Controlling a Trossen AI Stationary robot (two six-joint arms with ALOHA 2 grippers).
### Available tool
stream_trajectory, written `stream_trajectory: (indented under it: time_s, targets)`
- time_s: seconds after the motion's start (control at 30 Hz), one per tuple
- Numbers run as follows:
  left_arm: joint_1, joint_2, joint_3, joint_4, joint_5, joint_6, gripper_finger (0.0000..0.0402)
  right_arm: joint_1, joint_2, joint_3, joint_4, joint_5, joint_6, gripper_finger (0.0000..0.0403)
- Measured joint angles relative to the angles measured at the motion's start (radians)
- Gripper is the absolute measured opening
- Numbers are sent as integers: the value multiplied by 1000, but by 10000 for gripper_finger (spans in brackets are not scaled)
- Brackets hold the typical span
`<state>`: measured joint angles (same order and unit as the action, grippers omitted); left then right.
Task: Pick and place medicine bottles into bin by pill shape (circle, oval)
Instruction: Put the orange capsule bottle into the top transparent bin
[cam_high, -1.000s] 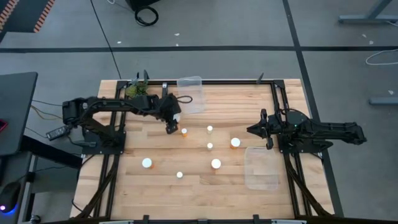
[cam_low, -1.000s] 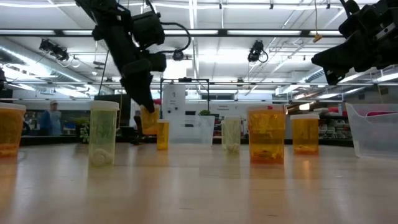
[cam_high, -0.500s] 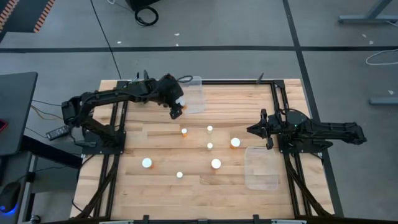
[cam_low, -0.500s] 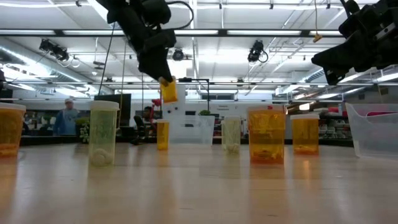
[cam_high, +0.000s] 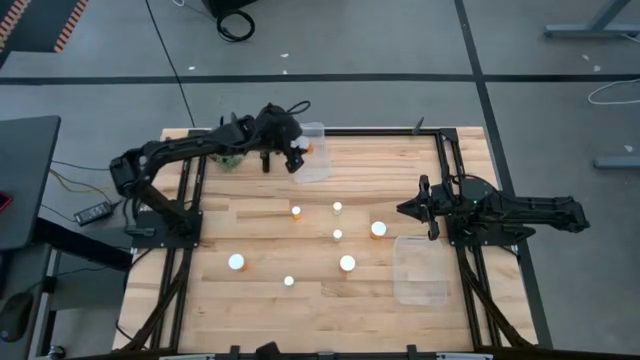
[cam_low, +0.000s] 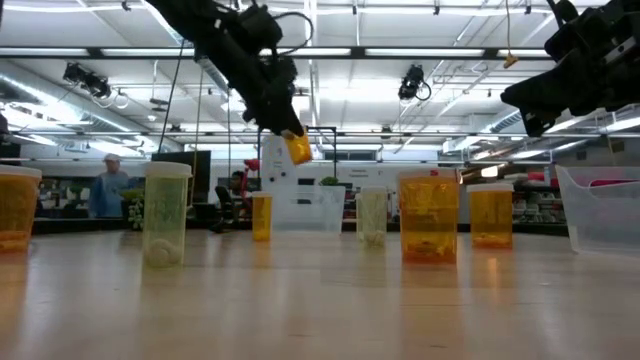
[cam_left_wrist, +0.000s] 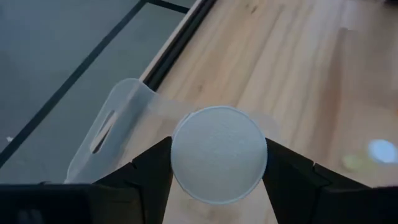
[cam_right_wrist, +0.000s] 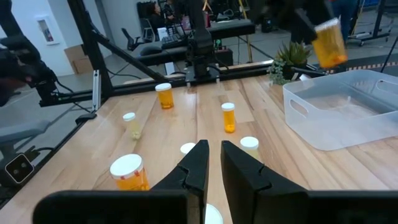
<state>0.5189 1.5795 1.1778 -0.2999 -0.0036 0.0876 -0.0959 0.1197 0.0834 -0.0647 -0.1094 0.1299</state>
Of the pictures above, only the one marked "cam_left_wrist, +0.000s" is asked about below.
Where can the black aluminium table frame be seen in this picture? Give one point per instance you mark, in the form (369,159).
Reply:
(174,46)

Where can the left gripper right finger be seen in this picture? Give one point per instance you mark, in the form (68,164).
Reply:
(289,180)

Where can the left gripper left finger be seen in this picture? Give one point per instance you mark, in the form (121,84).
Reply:
(149,174)

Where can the clear plastic bin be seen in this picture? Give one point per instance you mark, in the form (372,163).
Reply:
(124,124)

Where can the large orange pill bottle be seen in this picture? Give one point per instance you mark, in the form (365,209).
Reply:
(219,154)

